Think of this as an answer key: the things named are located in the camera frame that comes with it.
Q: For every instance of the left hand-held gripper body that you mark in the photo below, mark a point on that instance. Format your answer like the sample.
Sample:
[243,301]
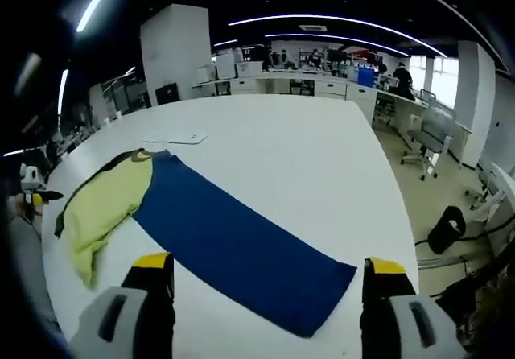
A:
[31,178]

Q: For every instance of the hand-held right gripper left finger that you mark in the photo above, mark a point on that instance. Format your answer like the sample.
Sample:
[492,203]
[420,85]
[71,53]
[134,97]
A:
[149,306]

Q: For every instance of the white board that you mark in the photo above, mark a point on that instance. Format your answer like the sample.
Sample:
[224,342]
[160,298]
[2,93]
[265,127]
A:
[225,66]

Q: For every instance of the yellow black blue garment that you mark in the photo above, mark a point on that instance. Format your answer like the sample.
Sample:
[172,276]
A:
[225,234]

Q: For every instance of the white office desk row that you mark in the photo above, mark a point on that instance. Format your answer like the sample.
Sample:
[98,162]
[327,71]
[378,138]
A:
[330,87]

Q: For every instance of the white office chair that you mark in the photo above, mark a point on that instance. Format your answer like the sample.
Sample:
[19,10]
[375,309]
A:
[497,190]
[432,133]

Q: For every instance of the black panel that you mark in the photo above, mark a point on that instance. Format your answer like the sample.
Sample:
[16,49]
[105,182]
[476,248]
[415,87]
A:
[167,94]

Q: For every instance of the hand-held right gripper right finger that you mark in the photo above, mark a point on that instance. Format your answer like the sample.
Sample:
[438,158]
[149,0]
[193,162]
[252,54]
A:
[382,314]

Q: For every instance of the white template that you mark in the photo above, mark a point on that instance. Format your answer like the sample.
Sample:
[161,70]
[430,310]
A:
[177,137]

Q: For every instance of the ceiling air vent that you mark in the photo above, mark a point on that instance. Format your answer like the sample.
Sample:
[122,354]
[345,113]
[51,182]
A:
[313,27]

